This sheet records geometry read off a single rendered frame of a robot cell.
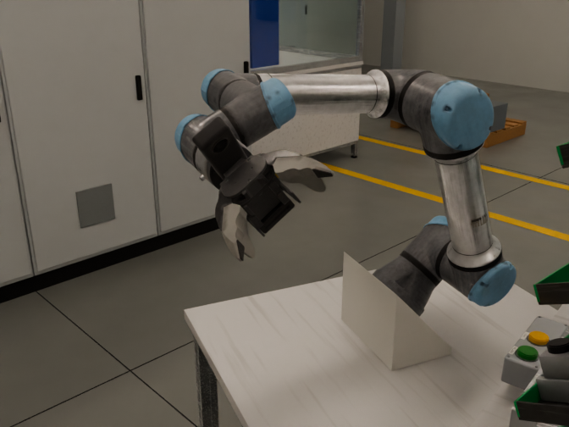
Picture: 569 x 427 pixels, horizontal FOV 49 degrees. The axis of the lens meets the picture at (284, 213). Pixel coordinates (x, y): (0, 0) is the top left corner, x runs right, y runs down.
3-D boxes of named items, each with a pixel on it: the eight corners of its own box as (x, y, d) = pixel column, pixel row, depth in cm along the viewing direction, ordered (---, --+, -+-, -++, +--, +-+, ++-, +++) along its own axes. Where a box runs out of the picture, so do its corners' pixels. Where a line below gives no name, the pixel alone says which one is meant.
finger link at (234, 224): (262, 280, 77) (268, 224, 83) (235, 252, 73) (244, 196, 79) (241, 287, 78) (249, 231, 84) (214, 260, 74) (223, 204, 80)
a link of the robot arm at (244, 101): (258, 65, 105) (203, 97, 103) (289, 80, 96) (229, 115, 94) (275, 104, 110) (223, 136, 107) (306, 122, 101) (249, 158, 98)
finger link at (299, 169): (356, 180, 79) (296, 186, 85) (334, 148, 76) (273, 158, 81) (349, 199, 78) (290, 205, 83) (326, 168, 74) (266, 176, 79)
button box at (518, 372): (499, 381, 129) (504, 356, 127) (533, 337, 144) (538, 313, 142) (534, 395, 125) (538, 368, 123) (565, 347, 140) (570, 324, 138)
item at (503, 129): (389, 126, 704) (392, 91, 689) (430, 116, 755) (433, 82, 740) (486, 147, 623) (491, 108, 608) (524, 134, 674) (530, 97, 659)
